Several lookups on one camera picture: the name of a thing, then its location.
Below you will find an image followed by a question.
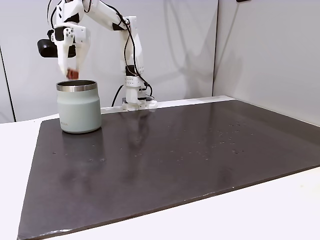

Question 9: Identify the dark grey table mat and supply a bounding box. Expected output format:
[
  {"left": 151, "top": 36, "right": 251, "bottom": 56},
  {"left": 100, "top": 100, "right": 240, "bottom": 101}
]
[{"left": 16, "top": 99, "right": 320, "bottom": 240}]

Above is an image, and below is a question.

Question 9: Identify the pale green steel cup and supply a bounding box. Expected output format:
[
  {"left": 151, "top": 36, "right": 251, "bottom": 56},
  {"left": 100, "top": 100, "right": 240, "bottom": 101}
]
[{"left": 55, "top": 79, "right": 102, "bottom": 134}]

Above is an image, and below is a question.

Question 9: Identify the red-brown cube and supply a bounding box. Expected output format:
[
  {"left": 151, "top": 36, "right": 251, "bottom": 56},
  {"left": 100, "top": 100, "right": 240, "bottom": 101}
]
[{"left": 65, "top": 69, "right": 80, "bottom": 80}]

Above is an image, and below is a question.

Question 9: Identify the black camera box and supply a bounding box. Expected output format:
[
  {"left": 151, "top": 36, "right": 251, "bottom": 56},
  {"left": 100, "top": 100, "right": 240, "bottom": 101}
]
[{"left": 37, "top": 29, "right": 77, "bottom": 59}]

